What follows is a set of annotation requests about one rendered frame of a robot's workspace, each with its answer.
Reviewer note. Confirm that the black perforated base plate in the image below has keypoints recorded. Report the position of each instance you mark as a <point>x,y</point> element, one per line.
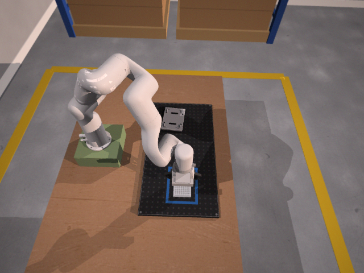
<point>198,132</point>

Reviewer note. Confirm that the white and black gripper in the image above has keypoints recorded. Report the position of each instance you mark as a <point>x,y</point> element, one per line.
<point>172,174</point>

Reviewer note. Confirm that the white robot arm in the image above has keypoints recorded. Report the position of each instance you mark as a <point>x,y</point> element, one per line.
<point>90,90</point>

